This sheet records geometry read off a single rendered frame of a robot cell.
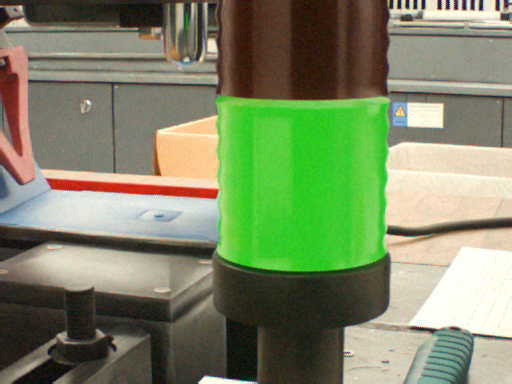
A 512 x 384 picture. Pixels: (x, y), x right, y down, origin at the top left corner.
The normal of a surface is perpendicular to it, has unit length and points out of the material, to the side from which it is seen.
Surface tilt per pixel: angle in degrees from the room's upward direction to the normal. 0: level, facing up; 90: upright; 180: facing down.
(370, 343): 0
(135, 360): 90
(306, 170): 104
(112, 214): 4
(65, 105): 90
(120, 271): 0
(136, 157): 90
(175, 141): 89
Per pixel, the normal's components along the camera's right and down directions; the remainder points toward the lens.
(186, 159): -0.43, 0.15
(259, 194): -0.49, 0.40
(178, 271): 0.00, -0.98
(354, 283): 0.50, 0.17
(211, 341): 0.94, 0.06
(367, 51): 0.68, 0.37
